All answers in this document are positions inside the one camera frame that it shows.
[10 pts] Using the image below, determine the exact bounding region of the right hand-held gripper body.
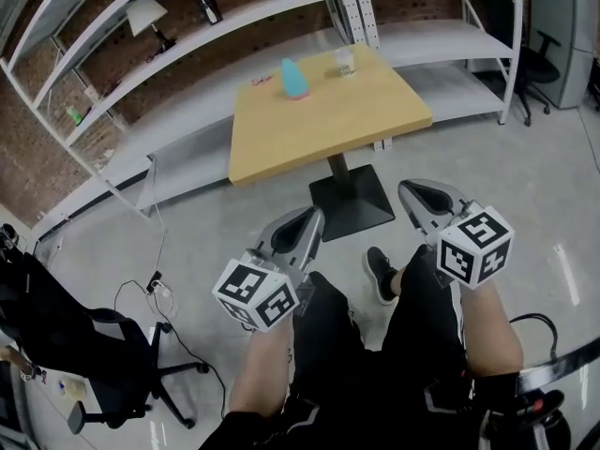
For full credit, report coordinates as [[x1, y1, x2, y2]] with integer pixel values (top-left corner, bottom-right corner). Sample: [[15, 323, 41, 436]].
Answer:
[[425, 199, 516, 292]]

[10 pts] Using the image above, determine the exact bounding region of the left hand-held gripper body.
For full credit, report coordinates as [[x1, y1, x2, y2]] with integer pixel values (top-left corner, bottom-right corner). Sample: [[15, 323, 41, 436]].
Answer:
[[211, 245, 314, 335]]

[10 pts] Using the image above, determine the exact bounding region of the light blue plastic bottle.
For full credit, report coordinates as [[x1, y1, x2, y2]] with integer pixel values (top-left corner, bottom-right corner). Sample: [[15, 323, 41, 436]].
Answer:
[[279, 57, 311, 101]]

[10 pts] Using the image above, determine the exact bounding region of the clear plastic cup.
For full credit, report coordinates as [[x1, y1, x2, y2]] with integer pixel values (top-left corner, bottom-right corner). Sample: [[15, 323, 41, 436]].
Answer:
[[333, 47, 357, 79]]

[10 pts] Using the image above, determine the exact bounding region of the person's left forearm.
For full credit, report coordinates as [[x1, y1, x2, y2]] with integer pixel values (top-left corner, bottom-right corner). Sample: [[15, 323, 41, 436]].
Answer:
[[226, 315, 295, 420]]

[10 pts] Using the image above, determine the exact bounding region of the person's right forearm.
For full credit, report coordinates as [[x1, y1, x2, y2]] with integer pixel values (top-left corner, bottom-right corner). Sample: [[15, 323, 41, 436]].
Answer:
[[460, 280, 525, 377]]

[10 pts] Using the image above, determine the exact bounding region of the green plastic bottle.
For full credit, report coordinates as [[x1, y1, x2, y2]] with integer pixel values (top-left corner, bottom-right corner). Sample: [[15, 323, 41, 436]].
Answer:
[[62, 102, 86, 128]]

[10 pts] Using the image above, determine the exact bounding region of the person's black shoe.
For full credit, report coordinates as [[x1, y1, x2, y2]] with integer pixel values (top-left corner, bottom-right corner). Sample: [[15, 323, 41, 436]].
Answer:
[[365, 246, 400, 307]]

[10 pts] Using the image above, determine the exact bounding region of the white power strip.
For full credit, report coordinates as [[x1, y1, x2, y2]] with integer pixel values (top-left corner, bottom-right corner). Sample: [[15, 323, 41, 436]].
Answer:
[[148, 281, 175, 302]]

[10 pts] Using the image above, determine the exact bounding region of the person's black clothing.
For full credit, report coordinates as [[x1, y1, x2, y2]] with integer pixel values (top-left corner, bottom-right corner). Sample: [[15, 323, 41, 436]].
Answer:
[[199, 244, 578, 450]]

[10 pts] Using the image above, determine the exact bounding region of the wide white metal shelf unit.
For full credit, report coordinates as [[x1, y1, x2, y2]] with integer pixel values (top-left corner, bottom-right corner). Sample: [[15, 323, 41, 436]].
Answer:
[[0, 0, 357, 246]]

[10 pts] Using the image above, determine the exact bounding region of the black chest-mounted device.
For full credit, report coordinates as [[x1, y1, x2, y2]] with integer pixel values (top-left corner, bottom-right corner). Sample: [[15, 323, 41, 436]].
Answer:
[[515, 339, 600, 393]]

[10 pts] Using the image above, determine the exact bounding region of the narrow white metal shelf unit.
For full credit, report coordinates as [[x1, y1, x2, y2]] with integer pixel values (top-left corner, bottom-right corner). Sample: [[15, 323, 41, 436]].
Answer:
[[349, 0, 524, 152]]

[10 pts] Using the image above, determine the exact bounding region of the black office chair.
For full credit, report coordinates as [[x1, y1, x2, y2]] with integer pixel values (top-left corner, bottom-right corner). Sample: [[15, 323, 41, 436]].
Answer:
[[0, 249, 211, 434], [514, 29, 564, 128]]

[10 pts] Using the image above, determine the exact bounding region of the white refrigerator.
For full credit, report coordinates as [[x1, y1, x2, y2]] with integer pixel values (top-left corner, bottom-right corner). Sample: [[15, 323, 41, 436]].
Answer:
[[528, 0, 597, 110]]

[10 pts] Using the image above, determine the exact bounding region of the white shade table lamp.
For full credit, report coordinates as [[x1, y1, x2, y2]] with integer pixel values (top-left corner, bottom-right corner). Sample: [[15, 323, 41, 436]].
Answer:
[[125, 0, 179, 56]]

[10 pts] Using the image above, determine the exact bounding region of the black table pedestal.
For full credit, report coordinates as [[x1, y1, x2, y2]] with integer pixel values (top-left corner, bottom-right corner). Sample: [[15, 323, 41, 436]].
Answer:
[[308, 154, 397, 244]]

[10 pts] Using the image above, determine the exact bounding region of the black floor cable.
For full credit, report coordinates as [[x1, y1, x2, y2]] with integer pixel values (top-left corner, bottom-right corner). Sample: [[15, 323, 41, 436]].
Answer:
[[113, 277, 227, 421]]

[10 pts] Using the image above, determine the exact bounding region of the white floor cable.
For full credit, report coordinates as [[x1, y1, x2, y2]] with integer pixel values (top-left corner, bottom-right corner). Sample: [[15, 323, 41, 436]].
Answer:
[[140, 155, 172, 280]]

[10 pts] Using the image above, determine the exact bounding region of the black chest device cable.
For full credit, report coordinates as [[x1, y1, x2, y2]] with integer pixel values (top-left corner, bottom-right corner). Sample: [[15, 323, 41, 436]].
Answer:
[[507, 313, 560, 361]]

